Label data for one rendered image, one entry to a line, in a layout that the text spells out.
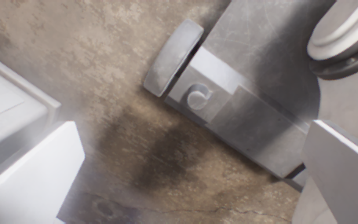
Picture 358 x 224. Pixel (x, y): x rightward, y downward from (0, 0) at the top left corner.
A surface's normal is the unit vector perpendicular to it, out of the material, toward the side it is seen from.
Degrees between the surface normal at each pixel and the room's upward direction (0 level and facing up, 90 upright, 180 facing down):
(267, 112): 0
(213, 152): 0
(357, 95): 90
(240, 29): 0
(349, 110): 90
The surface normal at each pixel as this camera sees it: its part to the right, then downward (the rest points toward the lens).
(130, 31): -0.18, 0.42
